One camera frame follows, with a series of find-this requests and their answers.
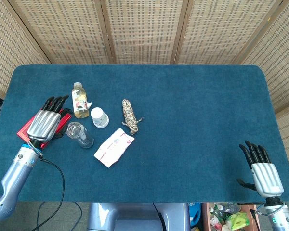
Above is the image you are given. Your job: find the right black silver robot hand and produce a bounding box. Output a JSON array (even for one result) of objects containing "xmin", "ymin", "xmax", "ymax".
[{"xmin": 236, "ymin": 141, "xmax": 285, "ymax": 198}]

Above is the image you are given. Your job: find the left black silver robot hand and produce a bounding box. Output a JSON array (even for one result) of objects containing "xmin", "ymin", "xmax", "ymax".
[{"xmin": 26, "ymin": 95, "xmax": 70, "ymax": 146}]

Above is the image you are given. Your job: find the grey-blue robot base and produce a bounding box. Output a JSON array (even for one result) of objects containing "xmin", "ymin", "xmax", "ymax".
[{"xmin": 87, "ymin": 202, "xmax": 191, "ymax": 231}]

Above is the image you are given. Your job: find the white paper cup stack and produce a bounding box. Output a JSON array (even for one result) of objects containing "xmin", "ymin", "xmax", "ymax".
[{"xmin": 90, "ymin": 107, "xmax": 110, "ymax": 128}]

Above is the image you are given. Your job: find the red certificate book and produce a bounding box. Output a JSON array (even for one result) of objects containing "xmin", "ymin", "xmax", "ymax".
[{"xmin": 17, "ymin": 108, "xmax": 73, "ymax": 149}]

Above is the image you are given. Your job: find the clear glass jar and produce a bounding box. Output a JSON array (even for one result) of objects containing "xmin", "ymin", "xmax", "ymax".
[{"xmin": 66, "ymin": 122, "xmax": 95, "ymax": 149}]

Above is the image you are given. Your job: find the yellow drink plastic bottle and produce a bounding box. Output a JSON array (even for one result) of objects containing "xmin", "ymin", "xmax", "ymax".
[{"xmin": 71, "ymin": 82, "xmax": 92, "ymax": 119}]

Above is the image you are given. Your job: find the green snack packet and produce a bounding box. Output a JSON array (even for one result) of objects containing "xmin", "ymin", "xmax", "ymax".
[{"xmin": 227, "ymin": 211, "xmax": 250, "ymax": 231}]

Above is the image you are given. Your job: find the white pink wet wipes pack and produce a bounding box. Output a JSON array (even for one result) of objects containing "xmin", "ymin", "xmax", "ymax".
[{"xmin": 93, "ymin": 128, "xmax": 135, "ymax": 168}]

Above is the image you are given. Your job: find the brown cardboard box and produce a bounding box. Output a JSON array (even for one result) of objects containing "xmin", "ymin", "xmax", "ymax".
[{"xmin": 202, "ymin": 203, "xmax": 259, "ymax": 231}]

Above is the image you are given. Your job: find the blue plastic container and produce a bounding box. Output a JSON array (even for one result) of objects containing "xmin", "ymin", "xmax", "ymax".
[{"xmin": 189, "ymin": 203, "xmax": 203, "ymax": 228}]

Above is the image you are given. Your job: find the blue table cloth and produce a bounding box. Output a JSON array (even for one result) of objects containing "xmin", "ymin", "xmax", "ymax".
[{"xmin": 0, "ymin": 64, "xmax": 289, "ymax": 203}]

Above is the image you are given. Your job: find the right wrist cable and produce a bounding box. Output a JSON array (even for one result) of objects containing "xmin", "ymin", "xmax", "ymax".
[{"xmin": 250, "ymin": 201, "xmax": 287, "ymax": 217}]

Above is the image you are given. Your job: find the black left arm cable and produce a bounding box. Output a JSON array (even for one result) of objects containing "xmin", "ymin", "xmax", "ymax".
[{"xmin": 26, "ymin": 156, "xmax": 66, "ymax": 231}]

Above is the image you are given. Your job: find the braided rope bundle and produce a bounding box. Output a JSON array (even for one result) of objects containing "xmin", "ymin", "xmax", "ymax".
[{"xmin": 121, "ymin": 99, "xmax": 145, "ymax": 135}]

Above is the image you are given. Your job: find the black floor cable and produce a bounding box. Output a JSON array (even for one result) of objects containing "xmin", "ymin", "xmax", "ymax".
[{"xmin": 37, "ymin": 202, "xmax": 84, "ymax": 223}]

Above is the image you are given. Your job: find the black cable on robot base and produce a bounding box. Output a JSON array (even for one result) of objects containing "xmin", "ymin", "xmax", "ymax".
[{"xmin": 153, "ymin": 203, "xmax": 165, "ymax": 231}]

